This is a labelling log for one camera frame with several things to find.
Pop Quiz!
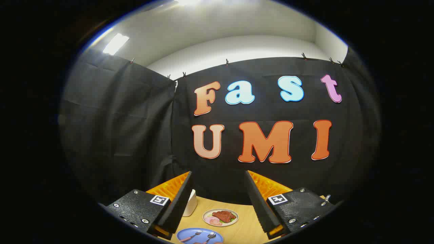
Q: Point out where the brown meat piece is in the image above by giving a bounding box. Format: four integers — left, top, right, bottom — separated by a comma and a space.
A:
212, 210, 237, 223

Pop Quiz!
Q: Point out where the blue round plate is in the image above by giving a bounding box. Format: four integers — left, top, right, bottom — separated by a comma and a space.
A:
176, 227, 224, 244

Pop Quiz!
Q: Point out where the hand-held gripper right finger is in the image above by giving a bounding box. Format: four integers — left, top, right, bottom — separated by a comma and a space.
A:
245, 170, 339, 240

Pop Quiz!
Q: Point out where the ceiling light panel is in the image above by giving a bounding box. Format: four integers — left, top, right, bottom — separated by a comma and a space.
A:
103, 33, 130, 56

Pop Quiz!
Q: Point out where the fork with red checked handle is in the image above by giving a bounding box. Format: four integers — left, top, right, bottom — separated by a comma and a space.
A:
180, 230, 203, 242

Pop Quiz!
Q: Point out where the white oval plate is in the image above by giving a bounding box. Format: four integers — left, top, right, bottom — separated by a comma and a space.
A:
202, 208, 239, 227

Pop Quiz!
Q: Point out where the black backdrop cloth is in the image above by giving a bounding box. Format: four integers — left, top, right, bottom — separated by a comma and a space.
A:
58, 47, 382, 207

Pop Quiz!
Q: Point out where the white toaster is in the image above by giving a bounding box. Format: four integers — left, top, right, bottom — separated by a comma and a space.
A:
182, 189, 198, 217

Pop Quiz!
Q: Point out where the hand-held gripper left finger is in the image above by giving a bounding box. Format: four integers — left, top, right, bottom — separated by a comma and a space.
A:
98, 171, 194, 241

